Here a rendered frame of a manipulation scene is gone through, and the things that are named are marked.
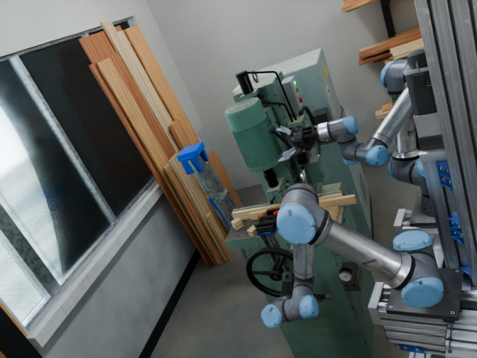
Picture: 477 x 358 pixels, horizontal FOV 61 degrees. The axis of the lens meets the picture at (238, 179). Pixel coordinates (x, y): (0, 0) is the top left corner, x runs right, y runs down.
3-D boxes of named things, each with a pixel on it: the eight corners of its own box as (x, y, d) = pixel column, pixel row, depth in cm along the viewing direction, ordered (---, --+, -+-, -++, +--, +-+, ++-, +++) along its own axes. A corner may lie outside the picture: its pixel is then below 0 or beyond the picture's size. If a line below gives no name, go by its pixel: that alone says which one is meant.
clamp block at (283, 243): (261, 253, 188) (254, 238, 185) (268, 235, 199) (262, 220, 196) (291, 249, 182) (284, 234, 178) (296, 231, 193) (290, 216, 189)
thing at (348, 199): (251, 220, 213) (248, 214, 211) (253, 218, 214) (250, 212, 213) (356, 203, 188) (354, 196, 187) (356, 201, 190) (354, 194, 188)
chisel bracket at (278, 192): (271, 207, 199) (265, 192, 196) (277, 192, 211) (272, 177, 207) (284, 204, 196) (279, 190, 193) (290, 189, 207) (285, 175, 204)
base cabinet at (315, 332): (294, 361, 235) (250, 268, 208) (310, 289, 282) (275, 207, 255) (373, 361, 215) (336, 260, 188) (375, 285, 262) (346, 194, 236)
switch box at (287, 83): (289, 114, 206) (279, 84, 200) (293, 106, 214) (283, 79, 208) (300, 111, 203) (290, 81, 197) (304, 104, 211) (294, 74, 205)
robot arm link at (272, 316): (284, 327, 138) (262, 331, 141) (294, 317, 147) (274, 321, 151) (277, 304, 139) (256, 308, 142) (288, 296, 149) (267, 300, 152)
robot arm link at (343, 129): (359, 138, 157) (353, 118, 154) (331, 145, 162) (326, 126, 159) (360, 130, 163) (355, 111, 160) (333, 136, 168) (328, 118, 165)
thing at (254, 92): (244, 110, 194) (231, 77, 187) (249, 104, 200) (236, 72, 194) (259, 106, 190) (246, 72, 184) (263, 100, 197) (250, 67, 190)
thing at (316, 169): (307, 185, 210) (299, 165, 205) (309, 178, 216) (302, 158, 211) (324, 181, 206) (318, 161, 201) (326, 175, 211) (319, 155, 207)
